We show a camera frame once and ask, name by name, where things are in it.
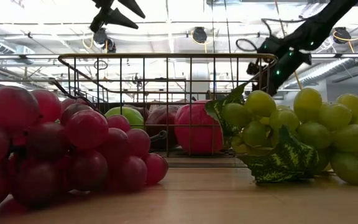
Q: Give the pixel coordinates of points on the purple grape bunch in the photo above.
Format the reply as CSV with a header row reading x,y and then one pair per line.
x,y
85,129

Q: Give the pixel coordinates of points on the bright red apple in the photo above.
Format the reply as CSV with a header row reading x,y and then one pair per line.
x,y
199,127

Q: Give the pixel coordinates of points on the light green pear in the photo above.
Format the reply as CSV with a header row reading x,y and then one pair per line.
x,y
126,114

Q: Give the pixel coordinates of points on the green grape bunch with leaves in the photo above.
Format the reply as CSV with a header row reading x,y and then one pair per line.
x,y
314,135

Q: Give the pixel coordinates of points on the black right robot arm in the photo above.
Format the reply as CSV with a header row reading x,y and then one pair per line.
x,y
322,23

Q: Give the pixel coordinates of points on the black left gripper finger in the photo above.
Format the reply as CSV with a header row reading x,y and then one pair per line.
x,y
117,19
131,5

